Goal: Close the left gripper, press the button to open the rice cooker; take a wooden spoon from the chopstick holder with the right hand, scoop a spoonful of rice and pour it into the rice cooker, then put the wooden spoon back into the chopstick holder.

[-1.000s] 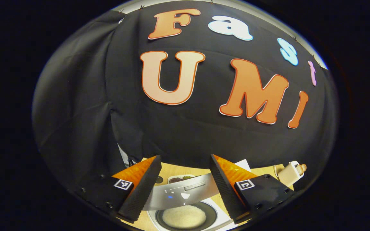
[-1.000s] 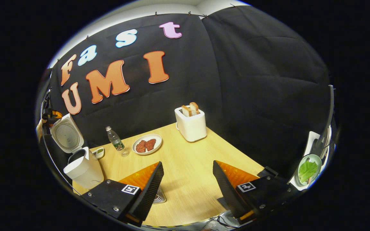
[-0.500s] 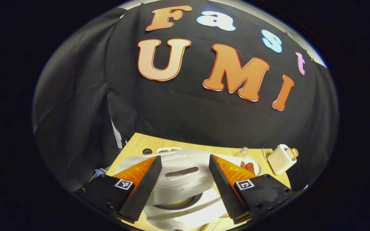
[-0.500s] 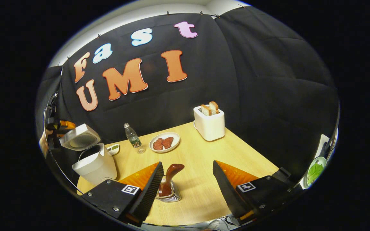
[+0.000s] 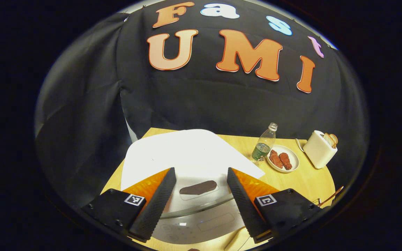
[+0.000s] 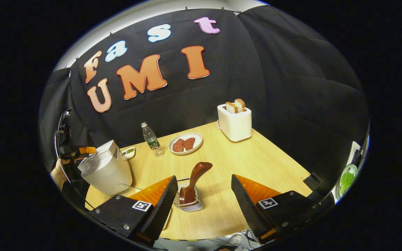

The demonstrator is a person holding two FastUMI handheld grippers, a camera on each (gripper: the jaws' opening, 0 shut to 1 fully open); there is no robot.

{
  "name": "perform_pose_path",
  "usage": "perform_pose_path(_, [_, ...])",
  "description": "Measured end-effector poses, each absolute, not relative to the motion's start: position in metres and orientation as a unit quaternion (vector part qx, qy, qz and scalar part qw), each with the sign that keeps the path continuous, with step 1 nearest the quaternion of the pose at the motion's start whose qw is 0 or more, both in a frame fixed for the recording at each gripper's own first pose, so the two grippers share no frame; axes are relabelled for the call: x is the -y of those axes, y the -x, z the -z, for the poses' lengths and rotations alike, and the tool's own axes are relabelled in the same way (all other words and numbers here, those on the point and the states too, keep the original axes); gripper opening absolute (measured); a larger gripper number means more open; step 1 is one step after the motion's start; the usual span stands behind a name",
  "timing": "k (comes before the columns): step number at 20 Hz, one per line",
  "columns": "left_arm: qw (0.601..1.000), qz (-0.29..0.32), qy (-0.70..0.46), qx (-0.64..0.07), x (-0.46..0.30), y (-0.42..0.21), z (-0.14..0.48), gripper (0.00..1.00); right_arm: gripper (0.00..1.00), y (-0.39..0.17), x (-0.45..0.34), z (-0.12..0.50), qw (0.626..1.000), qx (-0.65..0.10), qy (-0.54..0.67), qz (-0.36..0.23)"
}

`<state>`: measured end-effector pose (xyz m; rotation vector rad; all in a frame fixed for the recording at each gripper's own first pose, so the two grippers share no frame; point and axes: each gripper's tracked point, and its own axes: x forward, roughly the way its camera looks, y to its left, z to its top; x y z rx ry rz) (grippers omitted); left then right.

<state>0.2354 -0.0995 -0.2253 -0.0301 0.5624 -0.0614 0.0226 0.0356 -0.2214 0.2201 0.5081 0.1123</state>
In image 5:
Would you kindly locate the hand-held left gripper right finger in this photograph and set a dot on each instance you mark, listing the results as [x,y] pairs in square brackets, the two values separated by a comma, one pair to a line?
[244,205]

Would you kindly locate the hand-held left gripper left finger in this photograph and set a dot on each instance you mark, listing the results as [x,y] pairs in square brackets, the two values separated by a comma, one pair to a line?
[155,205]

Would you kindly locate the white rice cooker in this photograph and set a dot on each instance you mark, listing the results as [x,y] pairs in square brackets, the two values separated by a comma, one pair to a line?
[187,153]

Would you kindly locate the brown wooden spoon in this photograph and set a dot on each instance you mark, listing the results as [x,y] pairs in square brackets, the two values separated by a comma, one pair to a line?
[332,197]

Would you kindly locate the cream rice container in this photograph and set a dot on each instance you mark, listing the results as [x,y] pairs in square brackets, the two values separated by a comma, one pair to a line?
[236,238]

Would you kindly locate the red meat piece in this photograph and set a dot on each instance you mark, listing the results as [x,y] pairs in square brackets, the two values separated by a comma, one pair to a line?
[275,159]
[285,161]

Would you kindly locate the clear plastic water bottle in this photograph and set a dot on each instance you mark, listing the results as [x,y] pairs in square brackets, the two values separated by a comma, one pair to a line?
[263,146]

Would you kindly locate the white oval plate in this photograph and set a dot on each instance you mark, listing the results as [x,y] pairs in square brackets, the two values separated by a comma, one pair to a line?
[294,158]

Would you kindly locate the white toaster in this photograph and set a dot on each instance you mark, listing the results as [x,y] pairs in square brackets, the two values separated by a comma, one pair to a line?
[318,151]

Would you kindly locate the toast bread slice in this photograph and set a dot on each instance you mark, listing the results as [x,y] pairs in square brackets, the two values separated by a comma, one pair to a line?
[334,138]
[328,140]

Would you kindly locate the black backdrop cloth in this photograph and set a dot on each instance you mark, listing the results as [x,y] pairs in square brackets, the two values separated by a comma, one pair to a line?
[204,101]

